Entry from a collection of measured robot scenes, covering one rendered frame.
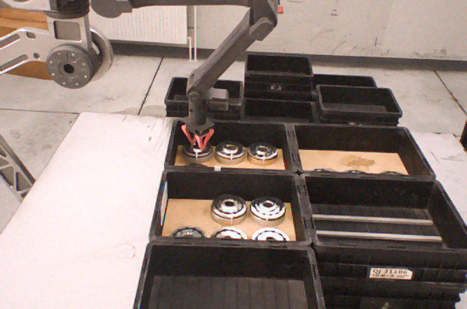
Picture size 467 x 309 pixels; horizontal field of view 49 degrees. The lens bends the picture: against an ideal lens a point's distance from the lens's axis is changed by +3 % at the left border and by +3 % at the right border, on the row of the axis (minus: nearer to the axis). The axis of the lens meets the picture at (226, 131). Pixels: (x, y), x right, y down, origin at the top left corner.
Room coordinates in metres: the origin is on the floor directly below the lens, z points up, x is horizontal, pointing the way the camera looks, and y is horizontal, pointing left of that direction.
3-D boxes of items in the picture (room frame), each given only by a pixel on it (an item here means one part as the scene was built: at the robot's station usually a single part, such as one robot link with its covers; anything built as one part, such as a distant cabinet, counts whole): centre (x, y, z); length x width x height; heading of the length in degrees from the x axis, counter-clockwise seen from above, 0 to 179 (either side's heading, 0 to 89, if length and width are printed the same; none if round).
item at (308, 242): (1.06, -0.02, 0.92); 0.40 x 0.30 x 0.02; 91
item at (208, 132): (1.43, 0.09, 0.91); 0.07 x 0.07 x 0.09; 46
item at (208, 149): (1.43, 0.10, 0.86); 0.10 x 0.10 x 0.01
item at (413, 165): (1.37, -0.41, 0.87); 0.40 x 0.30 x 0.11; 91
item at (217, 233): (0.99, -0.02, 0.86); 0.10 x 0.10 x 0.01
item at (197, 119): (1.43, 0.10, 0.98); 0.10 x 0.07 x 0.07; 46
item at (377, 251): (1.07, -0.42, 0.92); 0.40 x 0.30 x 0.02; 91
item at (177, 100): (2.42, 0.12, 0.37); 0.40 x 0.30 x 0.45; 88
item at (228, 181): (1.06, -0.02, 0.87); 0.40 x 0.30 x 0.11; 91
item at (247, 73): (2.80, -0.29, 0.37); 0.40 x 0.30 x 0.45; 88
